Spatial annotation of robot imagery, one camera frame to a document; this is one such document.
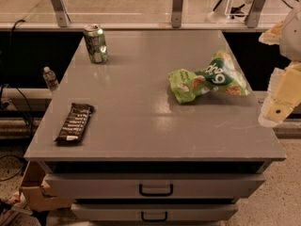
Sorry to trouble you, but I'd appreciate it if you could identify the white rounded gripper body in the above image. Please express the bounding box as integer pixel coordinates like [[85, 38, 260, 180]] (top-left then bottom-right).
[[279, 7, 301, 61]]

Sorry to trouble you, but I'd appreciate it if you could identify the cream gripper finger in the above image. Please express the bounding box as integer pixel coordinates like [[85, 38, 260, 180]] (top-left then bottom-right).
[[258, 61, 301, 127], [259, 21, 284, 45]]

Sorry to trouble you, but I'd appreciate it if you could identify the green rice chip bag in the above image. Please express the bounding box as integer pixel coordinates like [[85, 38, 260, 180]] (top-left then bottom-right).
[[168, 50, 250, 104]]

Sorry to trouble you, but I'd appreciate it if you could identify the dark chocolate rxbar wrapper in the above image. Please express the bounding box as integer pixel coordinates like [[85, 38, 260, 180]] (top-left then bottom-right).
[[55, 103, 94, 143]]

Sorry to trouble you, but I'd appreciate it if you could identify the green soda can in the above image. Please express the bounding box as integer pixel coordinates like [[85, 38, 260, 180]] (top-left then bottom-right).
[[84, 24, 107, 63]]

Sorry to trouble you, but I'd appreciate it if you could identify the upper grey drawer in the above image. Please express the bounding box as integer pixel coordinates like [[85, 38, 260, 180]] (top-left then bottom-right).
[[45, 173, 265, 200]]

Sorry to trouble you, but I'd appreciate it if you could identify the grey drawer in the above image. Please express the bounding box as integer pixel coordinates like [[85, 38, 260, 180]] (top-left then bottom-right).
[[45, 173, 265, 200], [71, 203, 238, 223]]

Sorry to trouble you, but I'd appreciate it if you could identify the clear plastic water bottle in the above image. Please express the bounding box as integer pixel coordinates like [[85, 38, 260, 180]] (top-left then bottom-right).
[[43, 67, 58, 91]]

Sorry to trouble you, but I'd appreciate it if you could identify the lower grey drawer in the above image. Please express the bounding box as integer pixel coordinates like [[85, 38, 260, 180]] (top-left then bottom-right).
[[71, 203, 238, 223]]

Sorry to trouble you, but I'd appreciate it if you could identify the brown cardboard box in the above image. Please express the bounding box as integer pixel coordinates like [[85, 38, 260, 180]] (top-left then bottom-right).
[[19, 162, 72, 212]]

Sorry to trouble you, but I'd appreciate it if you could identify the right metal railing bracket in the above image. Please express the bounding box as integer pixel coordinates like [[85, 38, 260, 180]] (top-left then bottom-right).
[[245, 0, 266, 28]]

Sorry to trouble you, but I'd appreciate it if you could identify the metal railing bracket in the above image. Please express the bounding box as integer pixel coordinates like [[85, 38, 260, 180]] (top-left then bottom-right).
[[51, 0, 71, 27], [171, 0, 183, 28], [245, 0, 266, 28]]

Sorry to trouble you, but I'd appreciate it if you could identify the white wire frame stand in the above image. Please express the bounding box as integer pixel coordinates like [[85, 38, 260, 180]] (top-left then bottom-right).
[[224, 0, 256, 18]]

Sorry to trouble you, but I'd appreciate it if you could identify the middle metal railing bracket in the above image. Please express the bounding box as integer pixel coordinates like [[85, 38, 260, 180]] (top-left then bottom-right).
[[171, 0, 183, 28]]

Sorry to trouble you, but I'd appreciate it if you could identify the black upper drawer handle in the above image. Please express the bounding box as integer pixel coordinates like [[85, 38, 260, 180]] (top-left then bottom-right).
[[138, 184, 174, 197]]

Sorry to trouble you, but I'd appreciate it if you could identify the black drawer handle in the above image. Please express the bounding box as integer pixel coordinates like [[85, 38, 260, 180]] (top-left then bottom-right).
[[138, 184, 174, 197], [140, 212, 168, 222]]

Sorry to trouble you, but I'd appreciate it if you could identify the black lower drawer handle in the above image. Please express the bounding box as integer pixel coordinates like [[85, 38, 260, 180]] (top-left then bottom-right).
[[140, 212, 168, 222]]

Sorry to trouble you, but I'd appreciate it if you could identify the left metal railing bracket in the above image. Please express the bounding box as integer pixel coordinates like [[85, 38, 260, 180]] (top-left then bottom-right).
[[51, 0, 71, 27]]

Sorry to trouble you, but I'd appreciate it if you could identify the black cable on left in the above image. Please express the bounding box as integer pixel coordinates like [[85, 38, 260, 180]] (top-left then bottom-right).
[[0, 18, 38, 139]]

